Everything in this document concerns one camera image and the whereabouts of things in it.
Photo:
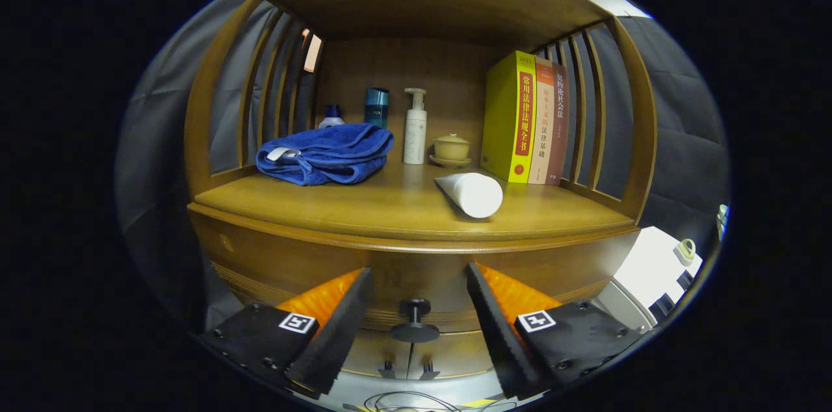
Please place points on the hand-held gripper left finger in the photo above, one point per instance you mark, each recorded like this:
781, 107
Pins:
341, 331

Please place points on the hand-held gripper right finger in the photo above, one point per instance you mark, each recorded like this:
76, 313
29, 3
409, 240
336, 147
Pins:
500, 334

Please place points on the wooden drawer with black knob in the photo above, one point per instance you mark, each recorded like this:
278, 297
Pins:
422, 275

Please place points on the white tube with green end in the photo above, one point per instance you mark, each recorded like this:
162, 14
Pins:
471, 192

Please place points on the wooden countertop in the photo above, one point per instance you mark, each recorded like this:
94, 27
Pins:
364, 204

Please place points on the white side cabinet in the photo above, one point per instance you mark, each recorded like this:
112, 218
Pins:
643, 269

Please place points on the black rectangular object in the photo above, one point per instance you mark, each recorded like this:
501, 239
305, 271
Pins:
663, 306
684, 280

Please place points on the blue folded towel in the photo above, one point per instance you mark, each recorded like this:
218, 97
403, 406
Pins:
325, 153

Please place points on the beige lidded tea cup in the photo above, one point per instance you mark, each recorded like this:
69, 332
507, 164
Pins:
451, 151

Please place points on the pale green tape dispenser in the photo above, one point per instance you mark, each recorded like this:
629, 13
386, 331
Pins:
686, 249

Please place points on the white pump bottle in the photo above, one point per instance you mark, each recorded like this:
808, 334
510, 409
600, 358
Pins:
415, 132

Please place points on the small white blue-capped bottle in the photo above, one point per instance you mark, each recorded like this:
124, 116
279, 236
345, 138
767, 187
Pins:
332, 116

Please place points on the yellow book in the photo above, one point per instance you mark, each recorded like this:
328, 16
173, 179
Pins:
507, 116

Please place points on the beige orange book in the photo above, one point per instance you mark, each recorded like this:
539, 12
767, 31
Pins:
545, 119

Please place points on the dark red book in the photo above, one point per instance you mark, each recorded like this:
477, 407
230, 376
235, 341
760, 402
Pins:
560, 123

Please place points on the teal bottle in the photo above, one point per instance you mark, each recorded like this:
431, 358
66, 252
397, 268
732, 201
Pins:
376, 106

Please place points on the white side table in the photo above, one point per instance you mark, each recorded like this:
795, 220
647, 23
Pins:
721, 217

